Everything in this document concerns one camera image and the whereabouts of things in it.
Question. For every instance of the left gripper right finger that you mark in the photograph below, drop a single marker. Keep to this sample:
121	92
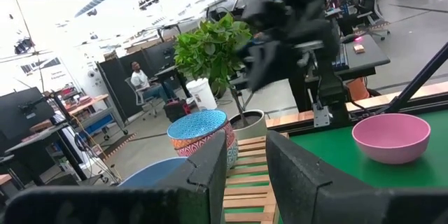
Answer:
301	189

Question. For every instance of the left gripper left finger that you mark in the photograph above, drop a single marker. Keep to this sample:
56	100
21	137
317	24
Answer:
203	182

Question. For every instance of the orange patterned bowl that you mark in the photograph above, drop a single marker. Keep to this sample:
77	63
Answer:
203	150

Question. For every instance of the plain blue-grey bowl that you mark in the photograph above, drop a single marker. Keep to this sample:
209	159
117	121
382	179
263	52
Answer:
150	175

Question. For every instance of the light blue patterned bowl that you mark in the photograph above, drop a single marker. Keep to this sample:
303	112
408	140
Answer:
196	124

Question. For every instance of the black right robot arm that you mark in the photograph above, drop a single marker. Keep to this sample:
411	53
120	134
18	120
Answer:
315	24

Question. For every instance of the wooden slatted shelf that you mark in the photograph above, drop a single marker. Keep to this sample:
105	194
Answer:
248	182

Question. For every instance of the green table mat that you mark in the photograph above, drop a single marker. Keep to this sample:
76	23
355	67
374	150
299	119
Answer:
350	168

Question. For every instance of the green plant in white pot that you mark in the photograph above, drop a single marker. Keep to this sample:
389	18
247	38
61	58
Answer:
210	49

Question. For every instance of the white bucket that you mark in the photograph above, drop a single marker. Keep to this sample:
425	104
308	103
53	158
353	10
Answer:
203	94

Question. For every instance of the black backlit keyboard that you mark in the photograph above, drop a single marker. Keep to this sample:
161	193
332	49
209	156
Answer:
341	57

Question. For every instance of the black and red case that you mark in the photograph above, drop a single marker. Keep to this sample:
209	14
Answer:
176	109

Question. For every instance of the orange bucket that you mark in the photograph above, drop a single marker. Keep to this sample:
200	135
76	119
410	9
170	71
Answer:
357	89

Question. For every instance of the small wooden block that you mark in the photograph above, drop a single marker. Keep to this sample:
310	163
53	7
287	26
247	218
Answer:
359	49

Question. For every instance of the grey equipment cart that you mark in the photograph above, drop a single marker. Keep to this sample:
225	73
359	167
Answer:
367	59

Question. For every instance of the plain pink bowl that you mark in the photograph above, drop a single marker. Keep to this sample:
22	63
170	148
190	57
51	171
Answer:
392	140

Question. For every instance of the office chair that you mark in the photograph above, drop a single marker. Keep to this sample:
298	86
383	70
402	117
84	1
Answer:
379	17
140	99

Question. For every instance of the black partition panel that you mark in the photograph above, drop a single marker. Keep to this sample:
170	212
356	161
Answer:
119	84

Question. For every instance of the wooden top workbench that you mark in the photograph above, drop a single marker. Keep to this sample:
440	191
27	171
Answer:
91	112

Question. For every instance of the black monitor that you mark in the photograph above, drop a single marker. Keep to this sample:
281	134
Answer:
21	112

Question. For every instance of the grey metal bracket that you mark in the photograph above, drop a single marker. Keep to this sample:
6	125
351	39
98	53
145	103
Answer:
321	116

